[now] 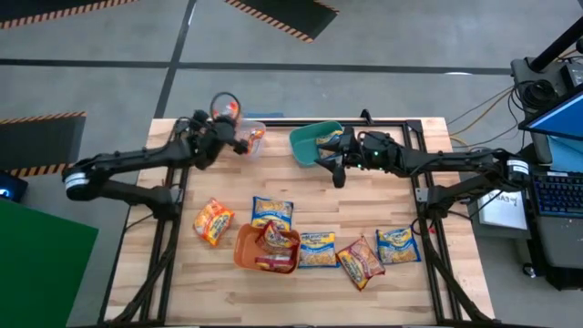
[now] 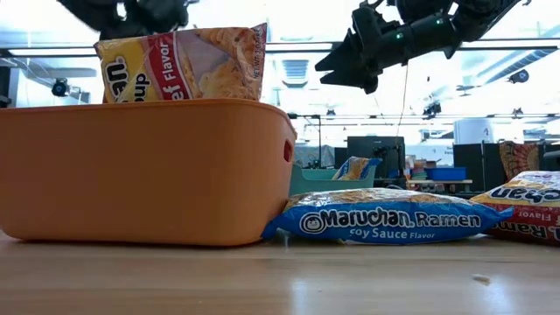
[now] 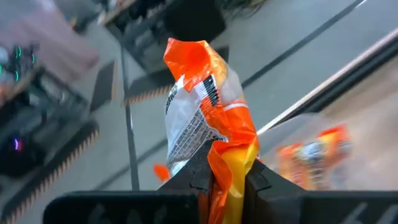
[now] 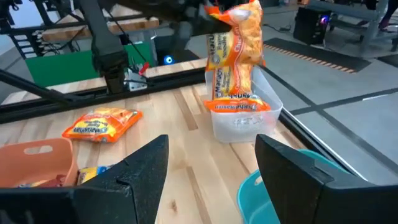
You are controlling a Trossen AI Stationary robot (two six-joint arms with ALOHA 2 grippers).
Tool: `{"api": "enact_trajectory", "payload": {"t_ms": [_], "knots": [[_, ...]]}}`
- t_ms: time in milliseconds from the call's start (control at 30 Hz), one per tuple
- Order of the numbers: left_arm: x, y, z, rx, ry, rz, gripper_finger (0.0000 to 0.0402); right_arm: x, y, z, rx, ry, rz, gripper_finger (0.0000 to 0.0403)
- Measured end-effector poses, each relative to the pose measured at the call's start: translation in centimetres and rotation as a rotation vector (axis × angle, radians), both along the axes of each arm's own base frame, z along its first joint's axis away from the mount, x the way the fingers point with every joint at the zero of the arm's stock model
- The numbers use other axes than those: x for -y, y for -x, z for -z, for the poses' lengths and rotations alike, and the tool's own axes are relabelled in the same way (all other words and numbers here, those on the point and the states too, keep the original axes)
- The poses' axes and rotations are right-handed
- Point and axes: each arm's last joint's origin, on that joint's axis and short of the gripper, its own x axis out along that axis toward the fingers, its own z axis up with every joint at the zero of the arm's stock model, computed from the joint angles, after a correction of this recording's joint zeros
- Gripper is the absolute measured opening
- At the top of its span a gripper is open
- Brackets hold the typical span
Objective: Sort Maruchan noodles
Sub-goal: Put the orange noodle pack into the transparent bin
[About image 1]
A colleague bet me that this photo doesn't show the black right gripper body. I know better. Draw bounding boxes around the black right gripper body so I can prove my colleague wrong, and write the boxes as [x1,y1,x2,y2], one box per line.
[332,127,382,189]

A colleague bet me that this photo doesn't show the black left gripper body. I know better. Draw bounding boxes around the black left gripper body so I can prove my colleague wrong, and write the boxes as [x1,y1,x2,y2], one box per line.
[207,117,240,156]

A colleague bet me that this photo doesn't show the orange chicken ramen pack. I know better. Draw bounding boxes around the orange chicken ramen pack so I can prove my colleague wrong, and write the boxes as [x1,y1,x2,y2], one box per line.
[245,128,266,154]
[192,197,236,248]
[218,100,241,120]

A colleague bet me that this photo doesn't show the red beef ramen pack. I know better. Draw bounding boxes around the red beef ramen pack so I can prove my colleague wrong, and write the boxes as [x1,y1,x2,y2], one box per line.
[335,235,387,292]
[253,253,297,274]
[254,220,300,256]

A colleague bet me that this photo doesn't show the clear plastic bin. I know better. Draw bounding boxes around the clear plastic bin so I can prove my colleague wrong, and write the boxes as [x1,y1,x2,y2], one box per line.
[234,118,268,159]

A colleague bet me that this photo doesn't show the teal plastic bin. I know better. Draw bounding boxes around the teal plastic bin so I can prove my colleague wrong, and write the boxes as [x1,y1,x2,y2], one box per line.
[289,120,347,168]

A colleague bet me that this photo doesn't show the orange plastic bin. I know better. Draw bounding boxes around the orange plastic bin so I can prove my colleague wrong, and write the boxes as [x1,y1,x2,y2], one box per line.
[232,221,302,275]

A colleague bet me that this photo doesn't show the black hazard-striped floor mat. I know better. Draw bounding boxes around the black hazard-striped floor mat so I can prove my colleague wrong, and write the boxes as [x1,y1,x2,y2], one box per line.
[0,111,87,179]
[0,0,140,29]
[222,0,341,45]

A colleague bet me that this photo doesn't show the white board with writing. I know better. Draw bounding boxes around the white board with writing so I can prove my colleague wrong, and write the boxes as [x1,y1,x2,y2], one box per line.
[476,189,529,231]

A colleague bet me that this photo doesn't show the grey equipment cart top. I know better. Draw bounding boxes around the grey equipment cart top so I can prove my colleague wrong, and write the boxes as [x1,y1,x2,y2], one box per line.
[509,54,583,115]

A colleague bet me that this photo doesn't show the monitor with blue screen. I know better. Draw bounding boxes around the monitor with blue screen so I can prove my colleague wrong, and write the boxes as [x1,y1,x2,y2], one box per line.
[518,86,583,142]

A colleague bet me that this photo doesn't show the black backlit keyboard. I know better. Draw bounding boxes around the black backlit keyboard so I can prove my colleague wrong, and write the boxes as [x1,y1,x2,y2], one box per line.
[530,170,583,219]

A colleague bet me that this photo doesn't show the light blue sheet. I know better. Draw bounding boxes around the light blue sheet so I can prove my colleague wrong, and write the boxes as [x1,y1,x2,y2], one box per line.
[546,136,583,174]

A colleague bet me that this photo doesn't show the black device with blue light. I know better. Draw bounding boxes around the black device with blue light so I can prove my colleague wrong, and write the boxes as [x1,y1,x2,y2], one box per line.
[0,170,29,204]

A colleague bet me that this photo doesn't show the black monitor stand pole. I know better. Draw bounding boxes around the black monitor stand pole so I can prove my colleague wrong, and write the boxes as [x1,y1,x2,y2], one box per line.
[527,15,583,74]

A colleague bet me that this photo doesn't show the green floor mat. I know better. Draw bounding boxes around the green floor mat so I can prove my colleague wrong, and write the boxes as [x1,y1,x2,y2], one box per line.
[0,198,100,328]

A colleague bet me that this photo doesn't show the black aluminium table frame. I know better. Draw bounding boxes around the black aluminium table frame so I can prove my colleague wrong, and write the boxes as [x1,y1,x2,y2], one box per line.
[97,108,497,328]

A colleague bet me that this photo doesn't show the coiled black cables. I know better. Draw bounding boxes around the coiled black cables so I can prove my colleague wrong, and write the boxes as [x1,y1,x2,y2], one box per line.
[518,79,555,110]

